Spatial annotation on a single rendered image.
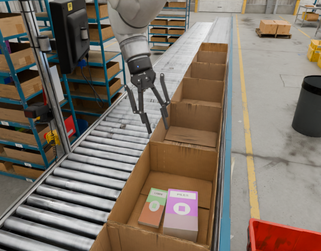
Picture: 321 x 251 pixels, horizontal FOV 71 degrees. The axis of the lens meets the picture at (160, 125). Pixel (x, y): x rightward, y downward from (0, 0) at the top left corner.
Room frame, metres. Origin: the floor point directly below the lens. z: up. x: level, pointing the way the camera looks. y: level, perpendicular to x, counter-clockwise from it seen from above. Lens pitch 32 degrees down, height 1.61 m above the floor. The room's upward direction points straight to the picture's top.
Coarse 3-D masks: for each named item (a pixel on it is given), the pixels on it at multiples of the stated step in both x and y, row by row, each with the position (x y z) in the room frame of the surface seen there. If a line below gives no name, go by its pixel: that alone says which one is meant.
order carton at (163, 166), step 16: (160, 144) 0.75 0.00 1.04; (144, 160) 0.69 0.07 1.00; (160, 160) 0.74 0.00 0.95; (176, 160) 0.73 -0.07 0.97; (192, 160) 0.71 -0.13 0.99; (208, 160) 0.69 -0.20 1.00; (144, 176) 0.68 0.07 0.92; (160, 176) 0.71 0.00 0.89; (176, 176) 0.71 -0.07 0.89; (192, 176) 0.71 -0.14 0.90; (208, 176) 0.69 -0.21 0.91; (128, 192) 0.53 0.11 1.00; (144, 192) 0.62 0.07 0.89; (208, 192) 0.62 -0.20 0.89; (112, 208) 0.42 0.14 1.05; (128, 208) 0.51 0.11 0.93; (208, 208) 0.54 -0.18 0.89; (128, 224) 0.48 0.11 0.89; (160, 224) 0.48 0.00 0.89; (208, 224) 0.47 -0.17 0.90; (208, 240) 0.37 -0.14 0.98
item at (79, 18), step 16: (64, 0) 1.13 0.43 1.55; (80, 0) 1.36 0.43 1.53; (64, 16) 1.04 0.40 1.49; (80, 16) 1.25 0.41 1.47; (64, 32) 1.02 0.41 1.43; (80, 32) 1.21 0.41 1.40; (64, 48) 1.02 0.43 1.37; (80, 48) 1.17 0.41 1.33; (64, 64) 1.02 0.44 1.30; (80, 64) 1.16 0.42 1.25
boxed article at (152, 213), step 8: (152, 192) 0.61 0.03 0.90; (160, 192) 0.61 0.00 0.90; (152, 200) 0.57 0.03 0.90; (160, 200) 0.57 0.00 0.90; (144, 208) 0.54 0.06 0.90; (152, 208) 0.54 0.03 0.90; (160, 208) 0.54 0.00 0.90; (144, 216) 0.50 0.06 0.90; (152, 216) 0.50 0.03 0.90; (160, 216) 0.50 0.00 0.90; (144, 224) 0.48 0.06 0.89; (152, 224) 0.47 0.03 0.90
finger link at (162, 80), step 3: (162, 75) 0.67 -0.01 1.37; (162, 78) 0.66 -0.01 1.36; (162, 81) 0.66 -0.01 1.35; (162, 84) 0.65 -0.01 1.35; (162, 87) 0.65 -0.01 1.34; (165, 87) 0.65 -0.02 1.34; (162, 90) 0.64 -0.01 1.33; (165, 90) 0.64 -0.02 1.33; (165, 93) 0.64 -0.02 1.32; (165, 96) 0.64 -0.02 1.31; (168, 96) 0.64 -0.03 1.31; (165, 99) 0.63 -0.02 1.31; (168, 99) 0.63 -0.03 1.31; (168, 102) 0.62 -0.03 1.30
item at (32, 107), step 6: (30, 108) 0.98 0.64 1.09; (36, 108) 0.98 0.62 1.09; (42, 108) 1.01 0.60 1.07; (48, 108) 1.04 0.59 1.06; (24, 114) 0.96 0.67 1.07; (30, 114) 0.95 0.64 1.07; (36, 114) 0.97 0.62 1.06; (42, 114) 1.00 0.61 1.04; (36, 120) 1.01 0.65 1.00; (42, 120) 1.00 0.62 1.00
